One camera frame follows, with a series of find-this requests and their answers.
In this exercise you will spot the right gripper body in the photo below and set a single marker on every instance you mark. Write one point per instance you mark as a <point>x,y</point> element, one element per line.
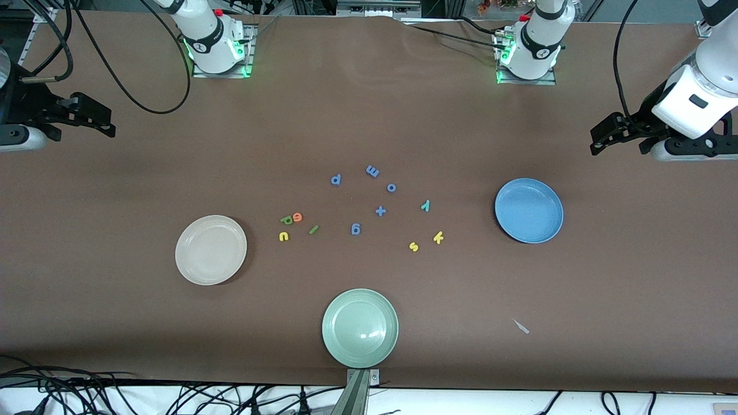
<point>26,104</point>

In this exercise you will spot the teal foam letter y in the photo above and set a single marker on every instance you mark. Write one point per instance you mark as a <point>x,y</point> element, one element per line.
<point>426,206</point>

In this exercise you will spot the yellow foam letter k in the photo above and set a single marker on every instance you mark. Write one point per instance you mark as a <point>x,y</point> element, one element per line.
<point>439,237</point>

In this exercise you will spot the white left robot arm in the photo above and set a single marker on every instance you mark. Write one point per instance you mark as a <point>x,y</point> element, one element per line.
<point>542,34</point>

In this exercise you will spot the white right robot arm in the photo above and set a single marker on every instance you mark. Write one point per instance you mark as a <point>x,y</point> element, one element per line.
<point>207,34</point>

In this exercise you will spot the aluminium edge profile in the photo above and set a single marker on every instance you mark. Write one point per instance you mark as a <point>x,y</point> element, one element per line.
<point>27,51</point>

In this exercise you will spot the aluminium corner profile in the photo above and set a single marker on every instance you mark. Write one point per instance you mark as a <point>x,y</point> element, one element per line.
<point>704,30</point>

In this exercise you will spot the blue plate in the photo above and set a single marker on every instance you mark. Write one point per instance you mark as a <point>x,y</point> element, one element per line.
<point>530,210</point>

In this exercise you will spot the beige brown plate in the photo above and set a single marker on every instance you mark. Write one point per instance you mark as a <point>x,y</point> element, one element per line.
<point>210,251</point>

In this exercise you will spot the white tape scrap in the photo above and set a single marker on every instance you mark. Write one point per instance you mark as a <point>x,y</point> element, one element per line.
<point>522,327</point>

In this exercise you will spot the blue foam letter m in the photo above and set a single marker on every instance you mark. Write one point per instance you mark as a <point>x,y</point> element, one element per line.
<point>372,171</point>

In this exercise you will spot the brown table cover sheet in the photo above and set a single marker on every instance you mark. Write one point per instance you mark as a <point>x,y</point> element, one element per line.
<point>369,115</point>

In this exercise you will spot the blue foam letter p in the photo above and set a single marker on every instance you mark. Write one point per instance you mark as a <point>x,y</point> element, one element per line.
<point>338,181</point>

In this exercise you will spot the green plate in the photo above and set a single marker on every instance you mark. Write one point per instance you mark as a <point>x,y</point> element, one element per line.
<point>360,328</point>

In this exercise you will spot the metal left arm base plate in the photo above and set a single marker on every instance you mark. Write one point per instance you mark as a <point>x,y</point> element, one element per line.
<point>548,81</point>

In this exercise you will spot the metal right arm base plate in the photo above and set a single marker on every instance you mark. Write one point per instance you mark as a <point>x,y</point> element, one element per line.
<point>249,57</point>

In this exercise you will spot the aluminium frame profile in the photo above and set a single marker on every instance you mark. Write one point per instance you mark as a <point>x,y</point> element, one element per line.
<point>375,8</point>

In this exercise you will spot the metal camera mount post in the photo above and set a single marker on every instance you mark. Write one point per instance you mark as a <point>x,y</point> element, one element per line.
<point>357,397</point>

